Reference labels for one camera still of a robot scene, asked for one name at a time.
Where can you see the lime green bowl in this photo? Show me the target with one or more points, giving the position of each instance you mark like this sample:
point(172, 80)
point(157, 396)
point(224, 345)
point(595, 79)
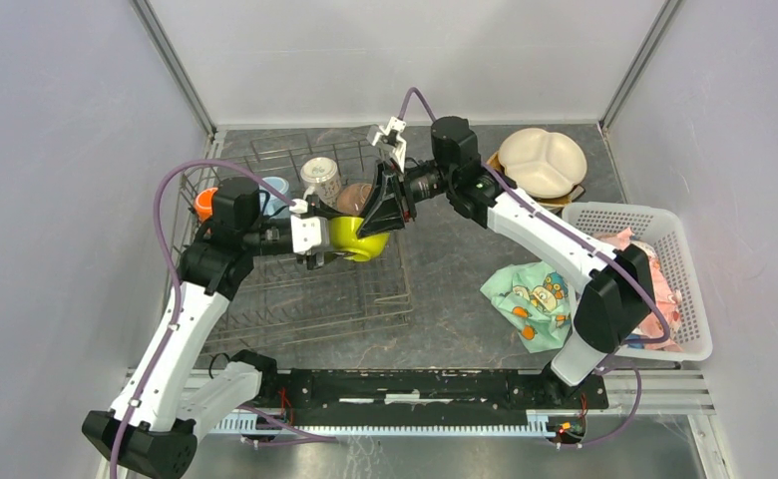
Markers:
point(343, 237)

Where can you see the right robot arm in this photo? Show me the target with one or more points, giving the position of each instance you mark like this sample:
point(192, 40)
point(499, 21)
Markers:
point(613, 286)

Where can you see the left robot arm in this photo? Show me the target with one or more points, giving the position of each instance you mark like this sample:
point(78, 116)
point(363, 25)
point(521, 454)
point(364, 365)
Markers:
point(150, 428)

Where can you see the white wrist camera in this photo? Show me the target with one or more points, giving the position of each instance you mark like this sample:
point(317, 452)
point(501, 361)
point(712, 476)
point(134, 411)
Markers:
point(388, 138)
point(309, 227)

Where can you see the light blue mug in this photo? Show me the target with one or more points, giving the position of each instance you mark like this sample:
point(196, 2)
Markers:
point(271, 205)

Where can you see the pink patterned cloth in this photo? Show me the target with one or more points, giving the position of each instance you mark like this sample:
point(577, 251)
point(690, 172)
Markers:
point(667, 299)

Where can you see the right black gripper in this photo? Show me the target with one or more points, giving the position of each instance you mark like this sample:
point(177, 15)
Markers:
point(385, 211)

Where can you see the white floral mug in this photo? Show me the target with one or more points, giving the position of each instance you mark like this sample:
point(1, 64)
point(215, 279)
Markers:
point(322, 175)

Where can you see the cream divided plate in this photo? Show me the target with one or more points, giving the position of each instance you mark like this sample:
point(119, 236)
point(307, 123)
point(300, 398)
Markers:
point(547, 165)

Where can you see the white plastic basket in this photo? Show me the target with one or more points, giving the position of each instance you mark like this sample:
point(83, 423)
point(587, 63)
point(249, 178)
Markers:
point(662, 230)

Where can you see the green cartoon cloth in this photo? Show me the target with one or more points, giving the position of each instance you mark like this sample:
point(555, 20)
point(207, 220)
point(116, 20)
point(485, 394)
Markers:
point(535, 300)

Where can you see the grey wire dish rack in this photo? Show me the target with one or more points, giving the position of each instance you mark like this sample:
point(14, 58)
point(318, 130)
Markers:
point(282, 303)

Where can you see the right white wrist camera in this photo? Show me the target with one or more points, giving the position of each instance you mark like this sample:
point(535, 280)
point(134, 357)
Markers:
point(388, 138)

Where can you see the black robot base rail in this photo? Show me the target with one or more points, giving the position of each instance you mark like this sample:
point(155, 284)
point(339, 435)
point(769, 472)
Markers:
point(412, 402)

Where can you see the beige brown-rimmed bowl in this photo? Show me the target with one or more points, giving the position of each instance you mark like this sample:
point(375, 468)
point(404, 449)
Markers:
point(353, 199)

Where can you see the square floral plate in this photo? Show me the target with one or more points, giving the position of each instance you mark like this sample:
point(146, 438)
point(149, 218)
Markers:
point(558, 204)

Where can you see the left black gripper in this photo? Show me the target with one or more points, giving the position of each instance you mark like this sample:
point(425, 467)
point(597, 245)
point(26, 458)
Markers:
point(321, 209)

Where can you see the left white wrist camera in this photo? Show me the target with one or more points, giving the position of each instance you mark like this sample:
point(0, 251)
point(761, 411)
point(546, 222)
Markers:
point(309, 227)

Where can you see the orange mug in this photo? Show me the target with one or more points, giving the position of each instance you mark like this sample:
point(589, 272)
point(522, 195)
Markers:
point(202, 204)

